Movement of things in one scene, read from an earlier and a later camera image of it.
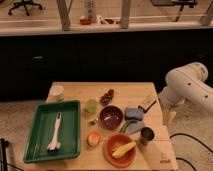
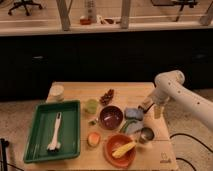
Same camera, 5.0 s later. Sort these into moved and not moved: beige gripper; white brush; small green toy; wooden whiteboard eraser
Moved: beige gripper
Not moved: wooden whiteboard eraser; white brush; small green toy
